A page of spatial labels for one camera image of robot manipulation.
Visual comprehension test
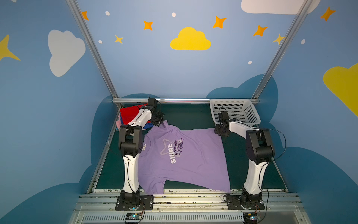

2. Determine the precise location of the white plastic laundry basket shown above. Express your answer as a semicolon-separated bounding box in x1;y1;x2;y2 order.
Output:
209;99;261;126

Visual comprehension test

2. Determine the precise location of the purple t shirt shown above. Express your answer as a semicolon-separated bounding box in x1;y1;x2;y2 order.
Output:
138;121;231;195

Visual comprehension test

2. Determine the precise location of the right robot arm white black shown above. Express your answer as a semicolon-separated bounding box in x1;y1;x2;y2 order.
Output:
214;121;275;210

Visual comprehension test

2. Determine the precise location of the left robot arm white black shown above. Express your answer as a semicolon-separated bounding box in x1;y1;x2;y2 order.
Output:
118;105;164;211

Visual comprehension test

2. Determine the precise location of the folded red t shirt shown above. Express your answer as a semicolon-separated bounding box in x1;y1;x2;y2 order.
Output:
120;104;147;125

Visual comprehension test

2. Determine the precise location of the folded pink t shirt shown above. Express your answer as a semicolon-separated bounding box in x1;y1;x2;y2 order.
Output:
115;116;122;130

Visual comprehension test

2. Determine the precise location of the rear horizontal aluminium bar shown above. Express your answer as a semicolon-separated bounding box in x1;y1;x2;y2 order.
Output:
112;98;246;104

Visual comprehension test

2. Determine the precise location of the right controller circuit board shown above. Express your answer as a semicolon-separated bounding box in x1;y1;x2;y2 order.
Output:
242;213;258;224

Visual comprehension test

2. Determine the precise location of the controller circuit board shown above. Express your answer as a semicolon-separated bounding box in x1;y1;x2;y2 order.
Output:
125;213;142;222
242;213;258;224

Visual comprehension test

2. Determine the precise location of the left controller circuit board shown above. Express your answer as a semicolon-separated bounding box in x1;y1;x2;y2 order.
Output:
125;213;142;222

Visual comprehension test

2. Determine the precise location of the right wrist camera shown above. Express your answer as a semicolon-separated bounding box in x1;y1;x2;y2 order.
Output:
218;111;230;124

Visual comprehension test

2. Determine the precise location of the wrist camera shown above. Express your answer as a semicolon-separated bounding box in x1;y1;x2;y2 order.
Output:
146;98;158;111
218;111;230;124

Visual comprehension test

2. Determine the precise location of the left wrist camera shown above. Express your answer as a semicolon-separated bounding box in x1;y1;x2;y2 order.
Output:
146;98;158;111

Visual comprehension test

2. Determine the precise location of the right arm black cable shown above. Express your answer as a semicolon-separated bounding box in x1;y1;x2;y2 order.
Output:
257;128;288;163

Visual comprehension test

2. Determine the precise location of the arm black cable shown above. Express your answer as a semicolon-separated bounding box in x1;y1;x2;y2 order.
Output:
107;131;123;157
257;128;288;163

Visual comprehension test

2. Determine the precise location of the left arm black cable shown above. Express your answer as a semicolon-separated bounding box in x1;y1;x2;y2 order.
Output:
107;131;123;157

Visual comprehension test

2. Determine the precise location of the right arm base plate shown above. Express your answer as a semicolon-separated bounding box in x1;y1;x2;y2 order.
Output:
223;194;265;210

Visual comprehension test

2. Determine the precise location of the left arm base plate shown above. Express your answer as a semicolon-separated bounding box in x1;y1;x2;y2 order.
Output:
115;195;154;211

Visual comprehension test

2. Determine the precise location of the right slanted aluminium post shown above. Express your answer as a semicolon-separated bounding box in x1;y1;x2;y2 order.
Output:
251;0;313;103

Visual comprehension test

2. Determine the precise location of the slanted aluminium post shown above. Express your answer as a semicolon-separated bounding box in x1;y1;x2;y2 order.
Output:
251;0;313;103
66;0;122;109

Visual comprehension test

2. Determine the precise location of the left slanted aluminium post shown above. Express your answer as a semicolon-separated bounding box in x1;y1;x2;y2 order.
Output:
66;0;122;109

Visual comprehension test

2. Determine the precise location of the aluminium rail base frame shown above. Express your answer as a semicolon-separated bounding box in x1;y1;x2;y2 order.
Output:
70;189;310;224

